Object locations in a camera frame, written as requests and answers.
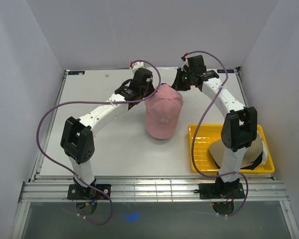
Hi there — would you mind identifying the beige baseball cap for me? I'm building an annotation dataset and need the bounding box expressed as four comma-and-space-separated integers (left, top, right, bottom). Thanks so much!
209, 132, 268, 170

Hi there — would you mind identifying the left blue corner label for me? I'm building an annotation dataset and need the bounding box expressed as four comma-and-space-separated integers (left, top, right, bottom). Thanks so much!
67, 71, 85, 75

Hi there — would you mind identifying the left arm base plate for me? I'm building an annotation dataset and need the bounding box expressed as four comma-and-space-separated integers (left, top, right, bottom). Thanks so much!
66, 184, 112, 200

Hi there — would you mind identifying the blue corner label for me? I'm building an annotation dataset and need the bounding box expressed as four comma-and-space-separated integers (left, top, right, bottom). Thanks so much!
217, 69, 235, 74
67, 71, 85, 75

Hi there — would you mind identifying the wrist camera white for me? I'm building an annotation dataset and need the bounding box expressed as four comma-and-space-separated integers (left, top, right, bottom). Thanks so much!
181, 53, 189, 72
130, 61, 146, 74

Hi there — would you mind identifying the pink baseball cap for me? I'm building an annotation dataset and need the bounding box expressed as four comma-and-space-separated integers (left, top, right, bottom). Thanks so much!
145, 84, 183, 140

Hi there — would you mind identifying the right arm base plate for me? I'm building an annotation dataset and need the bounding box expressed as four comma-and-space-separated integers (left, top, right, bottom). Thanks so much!
194, 183, 245, 199

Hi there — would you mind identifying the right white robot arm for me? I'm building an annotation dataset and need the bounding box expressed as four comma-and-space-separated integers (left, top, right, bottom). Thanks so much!
172, 51, 257, 199

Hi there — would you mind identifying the yellow plastic tray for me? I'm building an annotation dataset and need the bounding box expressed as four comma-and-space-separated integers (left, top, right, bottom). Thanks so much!
191, 124, 275, 175

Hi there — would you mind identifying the right blue corner label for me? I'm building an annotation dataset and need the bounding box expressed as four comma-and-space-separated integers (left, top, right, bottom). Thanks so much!
217, 69, 235, 74

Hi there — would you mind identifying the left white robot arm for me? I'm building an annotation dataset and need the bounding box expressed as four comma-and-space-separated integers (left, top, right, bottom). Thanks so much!
60, 68, 154, 199

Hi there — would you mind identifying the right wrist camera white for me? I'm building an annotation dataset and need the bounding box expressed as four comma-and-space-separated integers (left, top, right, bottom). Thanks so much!
181, 53, 189, 72

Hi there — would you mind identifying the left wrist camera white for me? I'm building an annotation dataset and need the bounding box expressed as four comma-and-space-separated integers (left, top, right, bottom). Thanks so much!
130, 61, 146, 74

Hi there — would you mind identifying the aluminium frame rail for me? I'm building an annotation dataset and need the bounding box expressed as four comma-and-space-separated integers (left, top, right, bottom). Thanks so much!
19, 177, 289, 203

